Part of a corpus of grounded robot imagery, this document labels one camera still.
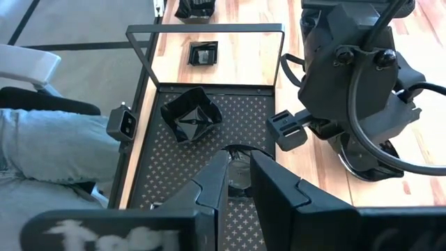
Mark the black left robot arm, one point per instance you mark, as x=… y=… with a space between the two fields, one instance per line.
x=348 y=3

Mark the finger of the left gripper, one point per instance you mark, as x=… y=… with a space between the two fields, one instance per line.
x=329 y=132
x=390 y=125

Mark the black metal table frame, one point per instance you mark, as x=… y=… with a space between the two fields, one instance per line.
x=117 y=184

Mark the black table-level camera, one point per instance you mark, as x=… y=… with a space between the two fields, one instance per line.
x=122 y=123

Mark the black perforated metal tray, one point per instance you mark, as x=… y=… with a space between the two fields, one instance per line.
x=163 y=167

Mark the black wavy square mini plate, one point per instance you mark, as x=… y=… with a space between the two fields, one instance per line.
x=390 y=172
x=195 y=8
x=191 y=118

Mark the black small square mini plate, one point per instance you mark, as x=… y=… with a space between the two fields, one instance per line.
x=203 y=54

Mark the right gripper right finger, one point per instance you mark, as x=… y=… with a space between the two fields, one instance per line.
x=278 y=209

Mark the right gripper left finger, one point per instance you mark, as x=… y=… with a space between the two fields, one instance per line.
x=209 y=188

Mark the person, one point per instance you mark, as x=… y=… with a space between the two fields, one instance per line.
x=52 y=146

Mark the silver metal bracket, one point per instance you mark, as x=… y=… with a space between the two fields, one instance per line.
x=158 y=8

